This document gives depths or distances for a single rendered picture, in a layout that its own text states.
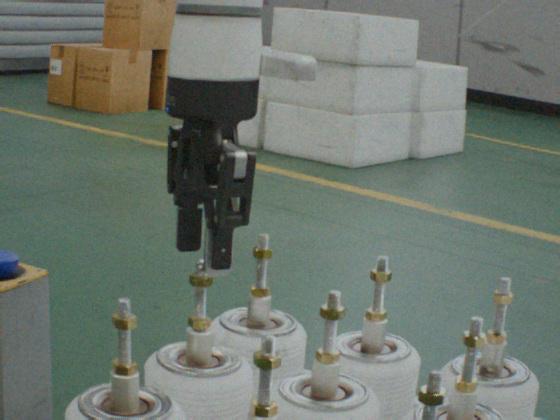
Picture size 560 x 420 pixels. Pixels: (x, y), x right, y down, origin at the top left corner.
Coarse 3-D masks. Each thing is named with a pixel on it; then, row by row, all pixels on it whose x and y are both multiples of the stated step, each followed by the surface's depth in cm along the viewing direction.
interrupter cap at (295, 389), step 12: (300, 372) 76; (288, 384) 73; (300, 384) 73; (348, 384) 74; (360, 384) 74; (288, 396) 70; (300, 396) 71; (312, 396) 72; (336, 396) 72; (348, 396) 72; (360, 396) 72; (312, 408) 69; (324, 408) 69; (336, 408) 69; (348, 408) 69
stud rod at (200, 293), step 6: (198, 264) 75; (198, 270) 75; (204, 276) 75; (198, 288) 75; (204, 288) 75; (198, 294) 75; (204, 294) 76; (198, 300) 75; (204, 300) 76; (198, 306) 76; (204, 306) 76; (198, 312) 76; (204, 312) 76; (198, 318) 76; (204, 318) 76; (198, 330) 76; (204, 330) 77
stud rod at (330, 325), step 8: (328, 296) 70; (336, 296) 70; (328, 304) 71; (336, 304) 70; (328, 320) 71; (336, 320) 71; (328, 328) 71; (336, 328) 71; (328, 336) 71; (328, 344) 71; (328, 352) 71
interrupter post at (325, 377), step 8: (320, 368) 71; (328, 368) 71; (336, 368) 71; (312, 376) 72; (320, 376) 71; (328, 376) 71; (336, 376) 72; (312, 384) 72; (320, 384) 71; (328, 384) 71; (336, 384) 72; (312, 392) 72; (320, 392) 72; (328, 392) 72; (336, 392) 72
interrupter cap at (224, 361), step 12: (168, 348) 79; (180, 348) 79; (216, 348) 80; (228, 348) 80; (156, 360) 76; (168, 360) 76; (180, 360) 77; (216, 360) 78; (228, 360) 77; (240, 360) 77; (180, 372) 74; (192, 372) 74; (204, 372) 74; (216, 372) 74; (228, 372) 75
